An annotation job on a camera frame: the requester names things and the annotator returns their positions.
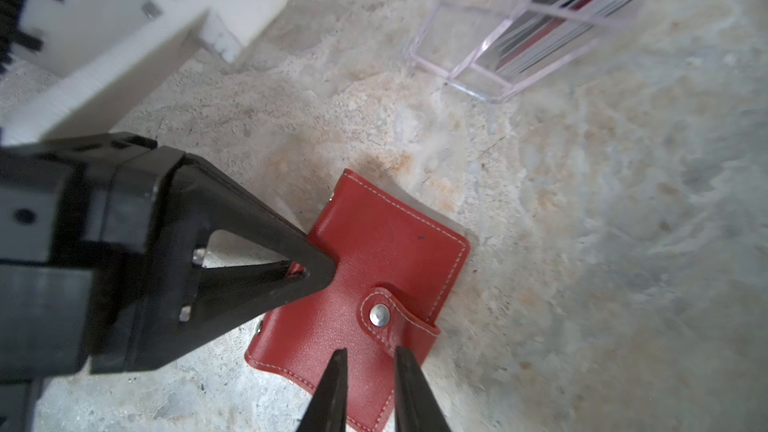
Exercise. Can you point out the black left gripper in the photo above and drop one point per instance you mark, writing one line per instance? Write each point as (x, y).
(112, 245)

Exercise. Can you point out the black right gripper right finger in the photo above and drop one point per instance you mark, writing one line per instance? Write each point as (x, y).
(416, 408)

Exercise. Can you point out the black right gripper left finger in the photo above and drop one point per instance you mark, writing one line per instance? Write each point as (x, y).
(327, 410)

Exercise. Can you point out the red leather card holder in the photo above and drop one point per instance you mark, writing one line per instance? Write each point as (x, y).
(395, 270)

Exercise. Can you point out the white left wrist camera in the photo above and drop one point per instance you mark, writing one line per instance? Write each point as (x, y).
(109, 55)

